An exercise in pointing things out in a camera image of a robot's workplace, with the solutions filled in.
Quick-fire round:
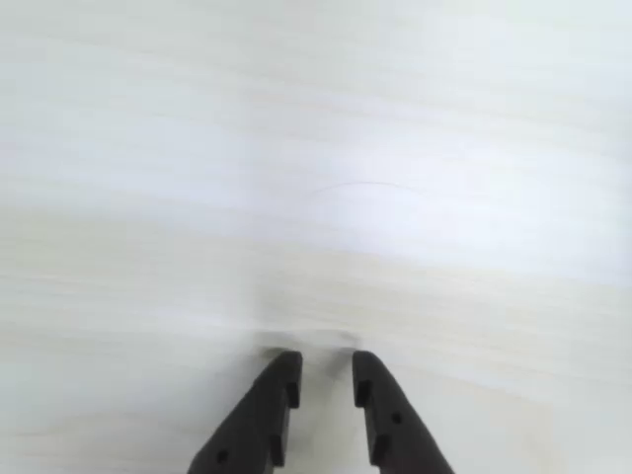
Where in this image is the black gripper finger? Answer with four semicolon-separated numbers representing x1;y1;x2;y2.
352;350;456;474
186;350;304;474

